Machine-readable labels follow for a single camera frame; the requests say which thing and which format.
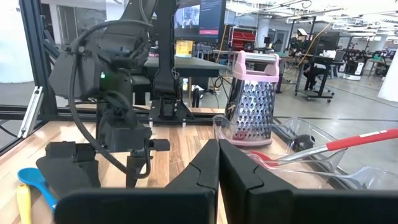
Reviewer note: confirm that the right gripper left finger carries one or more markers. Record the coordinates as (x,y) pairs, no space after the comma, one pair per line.
(140,205)

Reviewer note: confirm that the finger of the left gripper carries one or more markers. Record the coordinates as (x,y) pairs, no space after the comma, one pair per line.
(68,149)
(133,168)

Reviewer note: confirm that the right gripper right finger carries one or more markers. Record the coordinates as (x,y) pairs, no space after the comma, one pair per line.
(280,205)

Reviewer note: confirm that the black square-headed spatula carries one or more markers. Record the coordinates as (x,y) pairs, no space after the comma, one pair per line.
(71,174)

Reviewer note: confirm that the blue silicone spoon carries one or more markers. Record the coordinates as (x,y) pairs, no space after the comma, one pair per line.
(34,180)

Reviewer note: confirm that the yellow silicone spoon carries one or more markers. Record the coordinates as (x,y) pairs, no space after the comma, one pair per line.
(24,205)

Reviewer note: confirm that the red spoon steel neck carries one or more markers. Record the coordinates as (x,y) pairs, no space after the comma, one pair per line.
(357,141)

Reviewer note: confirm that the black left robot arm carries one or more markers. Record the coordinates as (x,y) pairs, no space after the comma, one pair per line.
(164,62)

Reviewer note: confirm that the clear plastic bin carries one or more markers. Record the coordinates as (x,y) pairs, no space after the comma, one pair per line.
(373,179)
(311,137)

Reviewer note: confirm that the grey desk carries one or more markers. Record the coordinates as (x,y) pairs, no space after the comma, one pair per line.
(192,67)

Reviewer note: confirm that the yellow sign card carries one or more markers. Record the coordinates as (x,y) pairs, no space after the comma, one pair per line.
(184,48)

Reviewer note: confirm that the person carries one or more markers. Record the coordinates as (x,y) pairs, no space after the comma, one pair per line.
(314,73)

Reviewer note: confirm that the white equipment cart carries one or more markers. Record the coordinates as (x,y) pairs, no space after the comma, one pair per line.
(353,70)

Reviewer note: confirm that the red storage shelf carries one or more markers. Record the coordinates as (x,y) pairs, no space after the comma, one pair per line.
(244,39)

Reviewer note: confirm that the black standing desk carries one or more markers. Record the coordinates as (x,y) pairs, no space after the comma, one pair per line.
(323,53)

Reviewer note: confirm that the silver aluminium bracket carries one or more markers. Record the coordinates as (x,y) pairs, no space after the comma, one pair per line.
(31,112)

